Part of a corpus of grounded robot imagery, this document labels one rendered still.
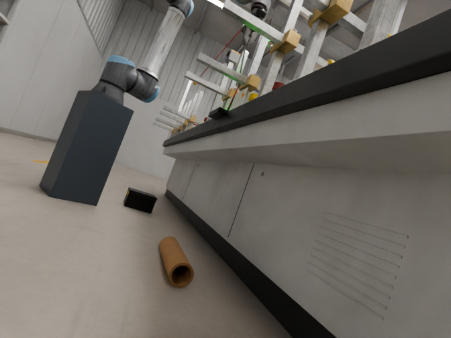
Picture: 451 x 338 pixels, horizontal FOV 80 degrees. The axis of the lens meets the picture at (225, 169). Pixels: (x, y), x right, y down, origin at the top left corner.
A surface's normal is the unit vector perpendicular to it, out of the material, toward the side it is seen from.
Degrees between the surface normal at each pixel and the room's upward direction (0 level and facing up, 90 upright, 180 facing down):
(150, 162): 90
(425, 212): 90
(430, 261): 90
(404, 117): 90
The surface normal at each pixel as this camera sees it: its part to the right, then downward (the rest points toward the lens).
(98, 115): 0.69, 0.19
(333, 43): 0.28, 0.03
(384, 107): -0.88, -0.34
